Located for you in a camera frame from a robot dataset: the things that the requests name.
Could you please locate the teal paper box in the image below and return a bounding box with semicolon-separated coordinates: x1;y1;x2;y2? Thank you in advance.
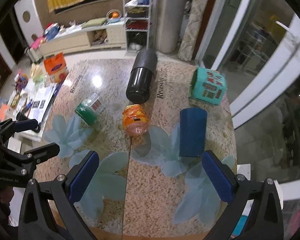
189;67;227;105

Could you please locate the black thermos bottle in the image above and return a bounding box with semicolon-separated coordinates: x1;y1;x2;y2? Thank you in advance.
126;48;158;104

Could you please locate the orange shopping bag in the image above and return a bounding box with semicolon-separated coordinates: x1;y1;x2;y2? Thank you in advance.
44;53;69;83

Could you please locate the patterned curtain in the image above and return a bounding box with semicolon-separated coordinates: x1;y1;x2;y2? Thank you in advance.
178;0;208;61

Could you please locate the cream TV cabinet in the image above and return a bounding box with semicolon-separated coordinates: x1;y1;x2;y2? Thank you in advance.
39;21;127;57

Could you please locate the white metal shelf rack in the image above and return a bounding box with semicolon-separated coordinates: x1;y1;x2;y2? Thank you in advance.
122;0;153;52

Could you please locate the grey cylindrical air conditioner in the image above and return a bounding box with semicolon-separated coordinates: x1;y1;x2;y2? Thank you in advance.
155;0;187;54

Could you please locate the fruit bowl with oranges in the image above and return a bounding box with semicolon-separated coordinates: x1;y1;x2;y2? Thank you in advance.
106;9;122;22

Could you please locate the blue plastic cup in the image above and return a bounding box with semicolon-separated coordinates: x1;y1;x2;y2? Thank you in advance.
179;107;207;158

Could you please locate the orange plastic cup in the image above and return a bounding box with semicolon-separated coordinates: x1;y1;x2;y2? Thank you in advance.
122;104;150;137

